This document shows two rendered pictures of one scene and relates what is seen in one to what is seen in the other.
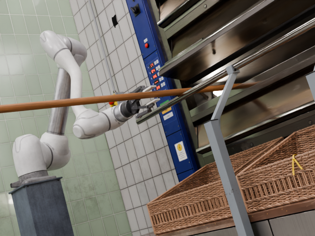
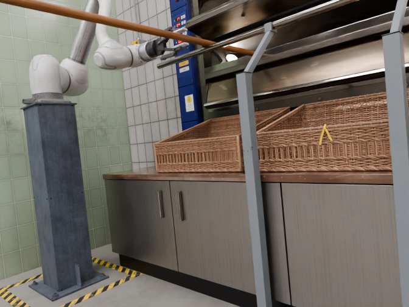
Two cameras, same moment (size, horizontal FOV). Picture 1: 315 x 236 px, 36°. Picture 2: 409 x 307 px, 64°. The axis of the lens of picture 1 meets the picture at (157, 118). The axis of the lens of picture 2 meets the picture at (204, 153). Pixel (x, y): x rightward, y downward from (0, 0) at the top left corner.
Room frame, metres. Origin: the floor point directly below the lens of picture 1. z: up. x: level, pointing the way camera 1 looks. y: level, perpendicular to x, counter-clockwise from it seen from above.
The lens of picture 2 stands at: (0.66, 0.12, 0.72)
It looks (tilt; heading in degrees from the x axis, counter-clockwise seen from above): 2 degrees down; 353
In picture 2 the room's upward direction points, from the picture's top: 6 degrees counter-clockwise
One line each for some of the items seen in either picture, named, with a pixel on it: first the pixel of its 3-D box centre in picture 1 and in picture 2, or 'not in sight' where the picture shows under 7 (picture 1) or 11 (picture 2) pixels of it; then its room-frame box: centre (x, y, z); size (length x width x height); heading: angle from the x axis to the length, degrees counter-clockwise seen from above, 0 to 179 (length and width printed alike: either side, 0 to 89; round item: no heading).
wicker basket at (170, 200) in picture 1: (218, 186); (223, 139); (2.33, -0.18, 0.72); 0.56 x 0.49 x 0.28; 40
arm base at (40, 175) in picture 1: (30, 180); (44, 100); (2.56, 0.74, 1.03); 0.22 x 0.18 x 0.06; 131
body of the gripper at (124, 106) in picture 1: (132, 106); (158, 47); (2.26, 0.10, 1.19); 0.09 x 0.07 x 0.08; 41
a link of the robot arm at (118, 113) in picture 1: (124, 111); (148, 51); (2.31, 0.15, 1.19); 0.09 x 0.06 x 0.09; 131
